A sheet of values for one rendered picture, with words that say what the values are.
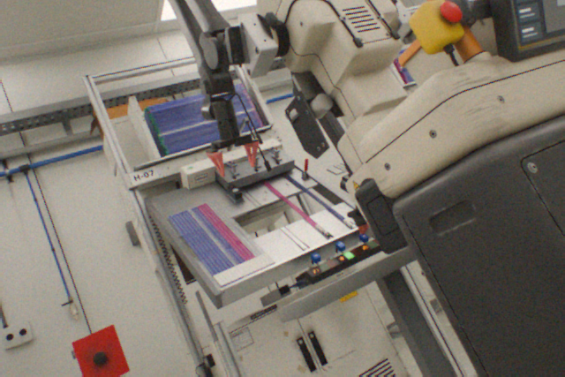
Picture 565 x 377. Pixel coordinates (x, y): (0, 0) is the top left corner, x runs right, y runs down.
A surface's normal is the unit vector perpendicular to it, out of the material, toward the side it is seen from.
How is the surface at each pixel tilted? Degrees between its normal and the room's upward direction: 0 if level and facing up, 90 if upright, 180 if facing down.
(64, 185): 90
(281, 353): 90
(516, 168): 90
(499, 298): 88
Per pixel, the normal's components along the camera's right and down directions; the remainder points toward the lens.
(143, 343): 0.33, -0.38
